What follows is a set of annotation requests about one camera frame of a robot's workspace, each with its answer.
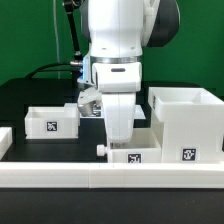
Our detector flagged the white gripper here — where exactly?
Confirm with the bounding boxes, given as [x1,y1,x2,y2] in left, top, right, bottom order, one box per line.
[78,62,142,149]

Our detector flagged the white front drawer tray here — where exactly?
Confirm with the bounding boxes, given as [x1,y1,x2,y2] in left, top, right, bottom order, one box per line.
[97,128,161,163]

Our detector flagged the white drawer tray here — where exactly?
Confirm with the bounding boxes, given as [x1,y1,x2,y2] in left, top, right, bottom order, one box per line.
[97,128,161,163]
[24,103,80,139]

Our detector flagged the white drawer cabinet box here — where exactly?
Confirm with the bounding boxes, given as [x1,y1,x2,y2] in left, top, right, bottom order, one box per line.
[148,87,224,164]

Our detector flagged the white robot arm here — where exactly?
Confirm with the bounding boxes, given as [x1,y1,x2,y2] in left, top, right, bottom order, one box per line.
[79,0,180,147]

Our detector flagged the white base tag plate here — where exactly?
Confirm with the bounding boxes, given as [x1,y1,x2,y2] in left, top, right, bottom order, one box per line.
[64,103,146,120]

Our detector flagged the white front fence wall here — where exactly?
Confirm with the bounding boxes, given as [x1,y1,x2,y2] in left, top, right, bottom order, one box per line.
[0,162,224,188]

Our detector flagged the white fence wall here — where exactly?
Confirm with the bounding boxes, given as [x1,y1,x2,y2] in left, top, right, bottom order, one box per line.
[0,127,13,160]
[0,162,224,188]

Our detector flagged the black cable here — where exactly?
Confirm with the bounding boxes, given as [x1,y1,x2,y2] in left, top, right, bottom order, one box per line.
[24,61,83,80]

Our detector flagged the white left fence wall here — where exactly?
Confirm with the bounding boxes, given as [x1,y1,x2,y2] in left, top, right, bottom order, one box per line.
[0,127,13,160]

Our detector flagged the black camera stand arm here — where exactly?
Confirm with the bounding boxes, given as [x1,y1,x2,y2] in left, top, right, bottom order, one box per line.
[63,0,83,60]

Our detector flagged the white thin cable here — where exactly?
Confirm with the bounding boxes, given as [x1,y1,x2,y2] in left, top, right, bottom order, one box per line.
[52,0,62,80]

